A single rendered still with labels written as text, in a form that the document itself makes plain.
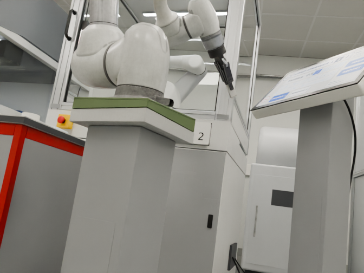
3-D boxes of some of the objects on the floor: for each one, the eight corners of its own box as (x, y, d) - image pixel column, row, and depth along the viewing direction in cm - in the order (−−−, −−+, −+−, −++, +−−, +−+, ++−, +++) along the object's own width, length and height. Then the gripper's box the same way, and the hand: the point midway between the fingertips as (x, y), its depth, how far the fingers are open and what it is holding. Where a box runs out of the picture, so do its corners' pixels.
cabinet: (208, 335, 155) (229, 151, 170) (9, 287, 183) (42, 134, 199) (235, 293, 244) (247, 175, 260) (98, 265, 273) (116, 161, 288)
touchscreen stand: (293, 435, 91) (320, 55, 110) (200, 357, 130) (231, 88, 149) (410, 409, 113) (415, 97, 132) (300, 350, 152) (317, 116, 172)
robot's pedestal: (95, 434, 80) (147, 105, 95) (9, 384, 95) (66, 107, 110) (165, 387, 106) (198, 133, 120) (89, 353, 121) (127, 131, 135)
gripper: (228, 43, 149) (247, 95, 158) (217, 43, 162) (235, 91, 170) (212, 51, 148) (232, 102, 157) (202, 50, 161) (221, 98, 169)
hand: (231, 89), depth 162 cm, fingers closed
